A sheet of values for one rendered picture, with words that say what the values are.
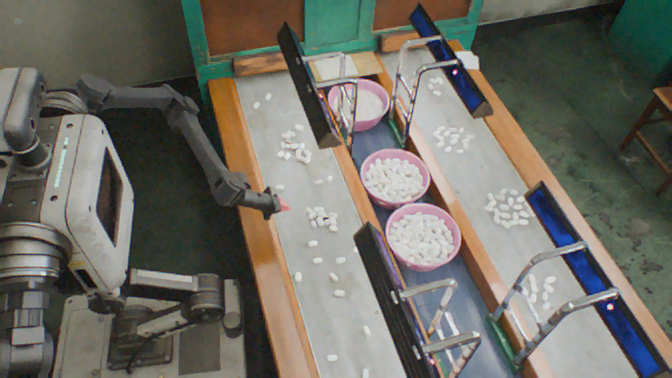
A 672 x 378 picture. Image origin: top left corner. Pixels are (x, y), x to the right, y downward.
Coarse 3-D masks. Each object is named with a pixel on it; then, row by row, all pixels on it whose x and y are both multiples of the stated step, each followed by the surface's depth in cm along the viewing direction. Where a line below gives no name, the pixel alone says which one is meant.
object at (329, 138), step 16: (288, 32) 199; (288, 48) 197; (288, 64) 195; (304, 64) 188; (304, 80) 185; (304, 96) 183; (320, 96) 182; (320, 112) 174; (320, 128) 172; (320, 144) 171; (336, 144) 173
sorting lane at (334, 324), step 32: (256, 96) 231; (288, 96) 232; (256, 128) 219; (288, 128) 220; (288, 160) 209; (320, 160) 210; (288, 192) 200; (320, 192) 200; (288, 224) 191; (352, 224) 192; (288, 256) 183; (320, 256) 183; (352, 256) 184; (320, 288) 176; (352, 288) 176; (320, 320) 169; (352, 320) 169; (320, 352) 162; (352, 352) 163; (384, 352) 163
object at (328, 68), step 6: (318, 60) 241; (324, 60) 242; (330, 60) 242; (336, 60) 242; (348, 60) 242; (318, 66) 239; (324, 66) 239; (330, 66) 239; (336, 66) 239; (348, 66) 240; (354, 66) 240; (324, 72) 237; (330, 72) 237; (336, 72) 237; (348, 72) 237; (354, 72) 237; (324, 78) 234
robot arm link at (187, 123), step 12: (192, 108) 176; (168, 120) 181; (180, 120) 176; (192, 120) 176; (180, 132) 180; (192, 132) 172; (192, 144) 171; (204, 144) 169; (204, 156) 166; (216, 156) 169; (204, 168) 166; (216, 168) 163; (216, 180) 162; (228, 180) 161; (216, 192) 161; (228, 192) 160
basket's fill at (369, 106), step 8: (360, 96) 235; (368, 96) 235; (376, 96) 236; (336, 104) 232; (344, 104) 231; (360, 104) 231; (368, 104) 231; (376, 104) 232; (344, 112) 229; (360, 112) 228; (368, 112) 228; (376, 112) 229
